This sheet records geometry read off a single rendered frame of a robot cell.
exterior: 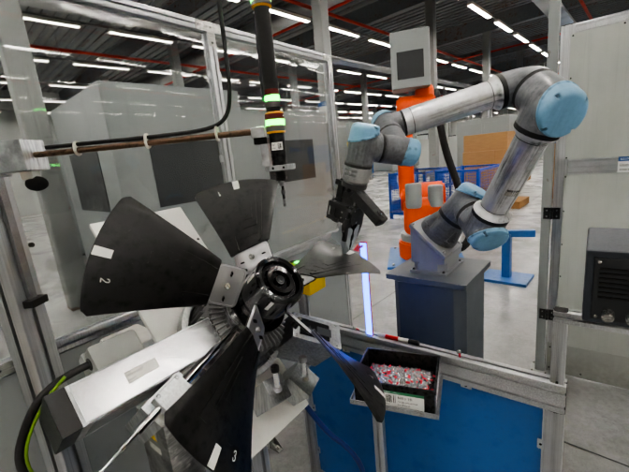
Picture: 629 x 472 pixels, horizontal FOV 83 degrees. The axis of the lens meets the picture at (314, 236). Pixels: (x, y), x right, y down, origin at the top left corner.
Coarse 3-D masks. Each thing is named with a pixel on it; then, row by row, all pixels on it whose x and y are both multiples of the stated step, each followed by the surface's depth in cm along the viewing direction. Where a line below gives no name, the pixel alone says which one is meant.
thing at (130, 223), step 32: (128, 224) 67; (160, 224) 69; (96, 256) 63; (128, 256) 66; (160, 256) 68; (192, 256) 71; (96, 288) 63; (128, 288) 66; (160, 288) 69; (192, 288) 72
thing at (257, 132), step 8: (256, 128) 79; (256, 136) 79; (264, 136) 79; (256, 144) 79; (264, 144) 80; (264, 152) 80; (264, 160) 80; (272, 168) 79; (280, 168) 79; (288, 168) 79
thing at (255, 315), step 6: (252, 312) 72; (258, 312) 75; (252, 318) 71; (258, 318) 75; (252, 324) 71; (258, 324) 75; (252, 330) 71; (264, 330) 78; (258, 336) 75; (258, 342) 75; (258, 348) 75
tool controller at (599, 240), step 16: (592, 240) 77; (608, 240) 75; (624, 240) 74; (592, 256) 74; (608, 256) 72; (624, 256) 71; (592, 272) 76; (608, 272) 74; (624, 272) 72; (592, 288) 77; (608, 288) 75; (624, 288) 73; (592, 304) 78; (608, 304) 77; (624, 304) 75; (592, 320) 80; (608, 320) 76; (624, 320) 76
